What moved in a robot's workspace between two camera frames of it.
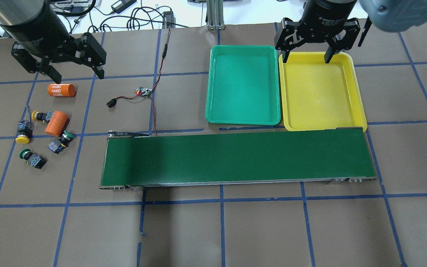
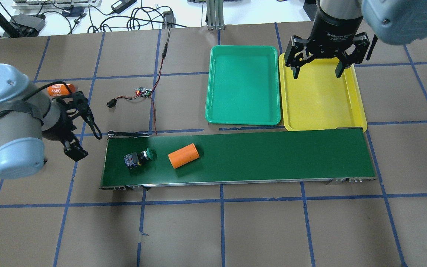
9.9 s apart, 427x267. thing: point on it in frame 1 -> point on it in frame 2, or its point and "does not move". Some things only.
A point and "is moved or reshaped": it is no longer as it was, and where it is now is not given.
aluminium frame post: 215,12 does not move
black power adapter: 122,5 does not move
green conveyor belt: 341,155 does not move
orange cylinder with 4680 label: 62,90 does not move
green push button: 58,144 -> 133,160
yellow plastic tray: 317,96 does not move
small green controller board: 147,93 does not move
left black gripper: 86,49 -> 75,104
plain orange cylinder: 56,124 is moved or reshaped
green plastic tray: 242,85 does not move
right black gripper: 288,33 -> 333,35
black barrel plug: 111,103 does not move
